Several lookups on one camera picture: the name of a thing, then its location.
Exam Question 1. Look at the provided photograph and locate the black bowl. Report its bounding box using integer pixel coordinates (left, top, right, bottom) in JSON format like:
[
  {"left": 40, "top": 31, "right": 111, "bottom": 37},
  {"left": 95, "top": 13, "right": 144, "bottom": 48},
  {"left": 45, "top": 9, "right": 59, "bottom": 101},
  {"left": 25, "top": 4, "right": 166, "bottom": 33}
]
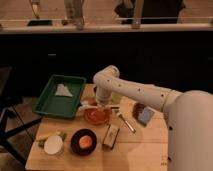
[{"left": 70, "top": 129, "right": 97, "bottom": 156}]

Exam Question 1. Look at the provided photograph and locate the green plastic cup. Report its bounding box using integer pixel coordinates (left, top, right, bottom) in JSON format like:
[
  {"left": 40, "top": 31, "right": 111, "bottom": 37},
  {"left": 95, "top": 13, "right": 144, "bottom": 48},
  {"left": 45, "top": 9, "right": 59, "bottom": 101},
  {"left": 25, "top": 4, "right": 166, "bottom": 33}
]
[{"left": 112, "top": 93, "right": 122, "bottom": 104}]

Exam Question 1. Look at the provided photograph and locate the small rectangular box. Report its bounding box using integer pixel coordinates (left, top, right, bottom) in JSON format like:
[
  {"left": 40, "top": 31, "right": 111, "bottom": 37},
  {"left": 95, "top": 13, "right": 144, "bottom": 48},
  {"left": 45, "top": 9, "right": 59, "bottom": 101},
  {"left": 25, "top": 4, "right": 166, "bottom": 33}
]
[{"left": 102, "top": 124, "right": 120, "bottom": 149}]

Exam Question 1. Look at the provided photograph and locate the orange fruit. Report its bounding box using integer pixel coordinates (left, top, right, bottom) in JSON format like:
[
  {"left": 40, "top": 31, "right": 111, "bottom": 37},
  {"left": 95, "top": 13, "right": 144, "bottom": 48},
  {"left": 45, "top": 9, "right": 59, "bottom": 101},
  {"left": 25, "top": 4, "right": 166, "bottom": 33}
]
[{"left": 79, "top": 135, "right": 92, "bottom": 149}]

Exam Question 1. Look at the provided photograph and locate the white crumpled paper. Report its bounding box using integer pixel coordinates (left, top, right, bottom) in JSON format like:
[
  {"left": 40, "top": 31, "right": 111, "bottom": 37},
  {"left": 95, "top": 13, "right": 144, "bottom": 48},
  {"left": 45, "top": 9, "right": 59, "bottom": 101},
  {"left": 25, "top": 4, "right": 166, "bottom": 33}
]
[{"left": 55, "top": 84, "right": 72, "bottom": 97}]

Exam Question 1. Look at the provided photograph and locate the brown and blue sponge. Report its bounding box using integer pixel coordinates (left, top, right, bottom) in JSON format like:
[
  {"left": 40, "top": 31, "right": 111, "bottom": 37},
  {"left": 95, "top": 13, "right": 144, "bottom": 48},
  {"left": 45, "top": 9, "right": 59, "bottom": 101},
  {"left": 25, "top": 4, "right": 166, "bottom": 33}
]
[{"left": 132, "top": 103, "right": 154, "bottom": 126}]

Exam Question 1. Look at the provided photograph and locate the green plastic tray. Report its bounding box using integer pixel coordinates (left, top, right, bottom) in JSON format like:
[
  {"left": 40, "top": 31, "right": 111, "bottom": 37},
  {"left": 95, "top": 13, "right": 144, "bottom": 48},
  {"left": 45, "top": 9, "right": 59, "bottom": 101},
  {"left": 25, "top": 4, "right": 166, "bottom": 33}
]
[{"left": 33, "top": 75, "right": 86, "bottom": 119}]

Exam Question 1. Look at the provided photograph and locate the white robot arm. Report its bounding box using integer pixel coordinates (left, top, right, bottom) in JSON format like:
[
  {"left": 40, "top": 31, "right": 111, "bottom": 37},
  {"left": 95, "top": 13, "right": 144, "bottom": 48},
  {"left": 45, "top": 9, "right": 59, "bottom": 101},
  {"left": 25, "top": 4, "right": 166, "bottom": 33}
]
[{"left": 93, "top": 65, "right": 213, "bottom": 171}]

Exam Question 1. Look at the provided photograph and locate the white round lid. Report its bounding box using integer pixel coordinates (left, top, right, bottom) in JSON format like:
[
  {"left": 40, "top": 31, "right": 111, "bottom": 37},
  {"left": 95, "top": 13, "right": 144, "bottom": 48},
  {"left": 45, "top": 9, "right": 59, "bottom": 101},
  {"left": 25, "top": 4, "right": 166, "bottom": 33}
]
[{"left": 44, "top": 135, "right": 63, "bottom": 155}]

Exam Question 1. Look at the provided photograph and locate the red bowl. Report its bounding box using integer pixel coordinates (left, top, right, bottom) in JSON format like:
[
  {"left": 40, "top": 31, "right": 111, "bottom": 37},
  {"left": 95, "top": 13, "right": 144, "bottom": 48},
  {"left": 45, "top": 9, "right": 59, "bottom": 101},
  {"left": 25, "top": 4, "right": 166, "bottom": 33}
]
[{"left": 84, "top": 106, "right": 112, "bottom": 125}]

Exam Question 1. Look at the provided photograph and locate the black chair frame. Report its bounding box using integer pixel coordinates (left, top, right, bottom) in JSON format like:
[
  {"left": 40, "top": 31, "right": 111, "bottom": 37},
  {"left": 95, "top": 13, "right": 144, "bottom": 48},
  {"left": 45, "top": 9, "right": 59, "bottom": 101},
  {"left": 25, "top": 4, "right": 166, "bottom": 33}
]
[{"left": 0, "top": 67, "right": 41, "bottom": 165}]

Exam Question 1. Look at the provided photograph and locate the person in dark clothes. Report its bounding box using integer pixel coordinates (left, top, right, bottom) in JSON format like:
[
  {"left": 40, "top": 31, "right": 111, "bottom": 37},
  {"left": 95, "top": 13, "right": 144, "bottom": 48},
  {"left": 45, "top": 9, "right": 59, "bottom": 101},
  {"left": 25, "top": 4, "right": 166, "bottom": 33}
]
[{"left": 114, "top": 0, "right": 185, "bottom": 24}]

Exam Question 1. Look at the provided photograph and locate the green item on counter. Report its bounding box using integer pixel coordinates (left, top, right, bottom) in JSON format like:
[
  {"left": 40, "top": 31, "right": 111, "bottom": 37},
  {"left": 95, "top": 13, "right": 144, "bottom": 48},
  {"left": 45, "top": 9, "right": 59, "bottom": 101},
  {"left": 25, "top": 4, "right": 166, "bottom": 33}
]
[{"left": 27, "top": 20, "right": 52, "bottom": 26}]

